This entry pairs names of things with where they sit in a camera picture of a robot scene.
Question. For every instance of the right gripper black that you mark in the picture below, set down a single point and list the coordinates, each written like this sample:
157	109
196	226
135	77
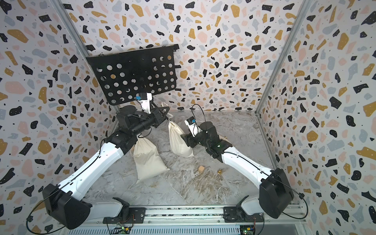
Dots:
189	139

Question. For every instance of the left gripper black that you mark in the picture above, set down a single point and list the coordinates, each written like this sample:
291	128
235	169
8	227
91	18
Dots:
157	118

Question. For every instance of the cream soil bag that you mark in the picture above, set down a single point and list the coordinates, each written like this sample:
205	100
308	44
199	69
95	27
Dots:
177	144

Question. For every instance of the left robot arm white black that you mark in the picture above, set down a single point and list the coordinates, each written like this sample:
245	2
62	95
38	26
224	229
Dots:
64	202

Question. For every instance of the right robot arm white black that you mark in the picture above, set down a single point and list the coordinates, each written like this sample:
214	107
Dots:
274	191

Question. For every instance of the cream cloth bag lower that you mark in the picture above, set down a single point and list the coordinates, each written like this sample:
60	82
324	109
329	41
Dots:
148	162

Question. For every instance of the black perforated music stand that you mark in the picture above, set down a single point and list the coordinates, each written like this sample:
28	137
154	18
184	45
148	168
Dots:
126	75

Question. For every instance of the right green circuit board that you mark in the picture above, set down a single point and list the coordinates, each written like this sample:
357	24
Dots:
247	230

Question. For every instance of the green circuit board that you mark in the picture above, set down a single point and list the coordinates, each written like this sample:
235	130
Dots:
123	229
247	230

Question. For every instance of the left green circuit board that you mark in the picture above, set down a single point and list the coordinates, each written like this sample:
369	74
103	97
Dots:
123	229

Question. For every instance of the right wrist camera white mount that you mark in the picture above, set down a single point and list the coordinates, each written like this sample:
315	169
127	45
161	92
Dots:
191	123

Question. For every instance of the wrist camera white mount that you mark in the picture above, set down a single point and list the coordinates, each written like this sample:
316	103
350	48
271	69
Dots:
191	123
144	99

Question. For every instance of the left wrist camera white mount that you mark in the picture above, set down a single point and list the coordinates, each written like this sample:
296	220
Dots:
144	99

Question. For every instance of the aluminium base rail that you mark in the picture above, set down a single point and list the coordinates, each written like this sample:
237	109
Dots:
197	220

